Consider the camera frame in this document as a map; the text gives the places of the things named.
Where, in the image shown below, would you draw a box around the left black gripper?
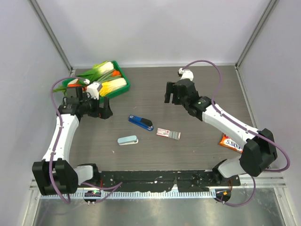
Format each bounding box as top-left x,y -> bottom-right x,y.
80,93 -> 112,120

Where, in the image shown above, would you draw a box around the blue black stapler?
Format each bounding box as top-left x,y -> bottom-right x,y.
128,114 -> 154,131

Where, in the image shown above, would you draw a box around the light blue white stapler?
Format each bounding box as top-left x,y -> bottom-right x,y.
117,135 -> 139,145

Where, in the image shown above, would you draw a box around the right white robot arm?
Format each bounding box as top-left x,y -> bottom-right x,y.
164,79 -> 277,186

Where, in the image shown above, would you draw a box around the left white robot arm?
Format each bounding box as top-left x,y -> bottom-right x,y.
32,82 -> 113,195

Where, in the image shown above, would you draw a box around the large orange carrot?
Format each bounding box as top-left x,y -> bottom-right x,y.
67,79 -> 81,88

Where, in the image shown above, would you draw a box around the yellow white napa cabbage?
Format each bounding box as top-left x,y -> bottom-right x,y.
99,78 -> 127,97

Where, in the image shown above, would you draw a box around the white green bok choy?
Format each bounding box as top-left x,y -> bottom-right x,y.
78,61 -> 114,80

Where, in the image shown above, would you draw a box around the green plastic tray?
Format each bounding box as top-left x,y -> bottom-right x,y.
62,60 -> 132,104

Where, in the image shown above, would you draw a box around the green long beans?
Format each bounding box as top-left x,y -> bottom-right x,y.
96,73 -> 113,83

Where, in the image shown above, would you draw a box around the small orange carrot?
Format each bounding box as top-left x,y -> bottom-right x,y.
111,70 -> 121,77

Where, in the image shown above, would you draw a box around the red white staple box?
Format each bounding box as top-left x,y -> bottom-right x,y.
156,128 -> 181,140

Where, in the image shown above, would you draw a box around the orange candy bag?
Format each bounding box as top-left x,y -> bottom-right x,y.
219,134 -> 243,153

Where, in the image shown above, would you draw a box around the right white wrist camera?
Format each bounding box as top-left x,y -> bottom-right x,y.
178,68 -> 194,81

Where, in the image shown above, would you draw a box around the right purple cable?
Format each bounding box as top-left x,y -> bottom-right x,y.
182,59 -> 291,206

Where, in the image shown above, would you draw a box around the purple cable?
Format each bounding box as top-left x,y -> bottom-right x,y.
46,76 -> 123,204
182,59 -> 291,206

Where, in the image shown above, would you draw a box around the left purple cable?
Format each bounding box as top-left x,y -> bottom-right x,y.
46,76 -> 123,204

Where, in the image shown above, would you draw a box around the white slotted cable duct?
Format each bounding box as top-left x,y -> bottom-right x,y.
40,190 -> 217,199

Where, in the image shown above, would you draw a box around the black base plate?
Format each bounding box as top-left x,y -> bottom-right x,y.
94,170 -> 241,193

